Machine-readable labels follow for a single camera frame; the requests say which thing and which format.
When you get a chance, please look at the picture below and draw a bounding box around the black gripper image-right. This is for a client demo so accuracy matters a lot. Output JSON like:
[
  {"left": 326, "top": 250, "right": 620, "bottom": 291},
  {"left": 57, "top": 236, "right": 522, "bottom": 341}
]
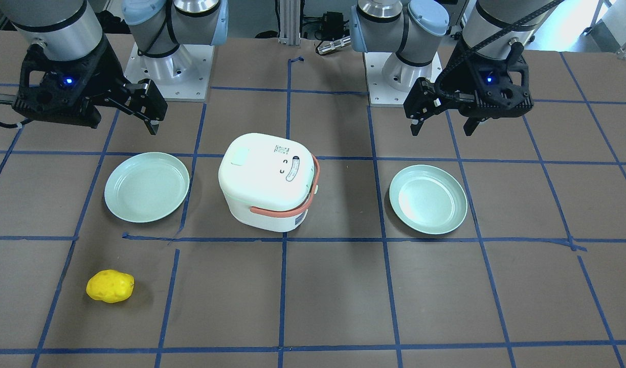
[{"left": 403, "top": 40, "right": 534, "bottom": 136}]

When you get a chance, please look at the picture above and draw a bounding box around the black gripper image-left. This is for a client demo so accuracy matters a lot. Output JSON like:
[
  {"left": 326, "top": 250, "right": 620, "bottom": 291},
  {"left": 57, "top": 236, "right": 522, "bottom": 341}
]
[{"left": 12, "top": 36, "right": 168, "bottom": 135}]

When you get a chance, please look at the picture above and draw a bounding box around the white rice cooker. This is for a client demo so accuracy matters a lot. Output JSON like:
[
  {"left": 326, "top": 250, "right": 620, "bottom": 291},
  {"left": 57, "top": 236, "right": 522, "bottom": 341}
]
[{"left": 218, "top": 133, "right": 320, "bottom": 233}]

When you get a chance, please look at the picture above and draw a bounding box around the green plate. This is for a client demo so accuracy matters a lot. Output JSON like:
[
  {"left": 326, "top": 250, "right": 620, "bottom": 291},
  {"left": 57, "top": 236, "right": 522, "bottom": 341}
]
[
  {"left": 388, "top": 165, "right": 468, "bottom": 235},
  {"left": 103, "top": 152, "right": 191, "bottom": 223}
]

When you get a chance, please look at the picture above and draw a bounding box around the silver cylindrical connector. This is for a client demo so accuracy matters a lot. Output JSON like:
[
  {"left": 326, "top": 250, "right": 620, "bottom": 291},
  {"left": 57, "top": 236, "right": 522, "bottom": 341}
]
[{"left": 315, "top": 35, "right": 352, "bottom": 56}]

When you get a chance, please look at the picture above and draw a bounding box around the yellow toy potato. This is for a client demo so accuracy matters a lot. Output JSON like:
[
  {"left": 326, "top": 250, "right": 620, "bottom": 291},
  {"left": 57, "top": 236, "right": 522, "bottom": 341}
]
[{"left": 85, "top": 269, "right": 135, "bottom": 304}]

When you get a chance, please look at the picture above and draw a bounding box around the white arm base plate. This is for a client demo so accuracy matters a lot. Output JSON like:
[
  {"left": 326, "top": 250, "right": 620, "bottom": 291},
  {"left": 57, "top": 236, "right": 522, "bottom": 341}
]
[
  {"left": 124, "top": 44, "right": 215, "bottom": 103},
  {"left": 364, "top": 52, "right": 442, "bottom": 108}
]

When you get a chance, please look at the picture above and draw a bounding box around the black cable image-left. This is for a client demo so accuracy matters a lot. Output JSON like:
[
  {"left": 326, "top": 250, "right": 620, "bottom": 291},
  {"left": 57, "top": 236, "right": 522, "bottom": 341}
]
[{"left": 0, "top": 93, "right": 33, "bottom": 129}]

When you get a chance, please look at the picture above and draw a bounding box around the aluminium frame post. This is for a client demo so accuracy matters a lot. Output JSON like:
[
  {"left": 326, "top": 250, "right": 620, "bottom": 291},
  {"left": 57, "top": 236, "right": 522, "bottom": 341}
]
[{"left": 276, "top": 1, "right": 303, "bottom": 48}]

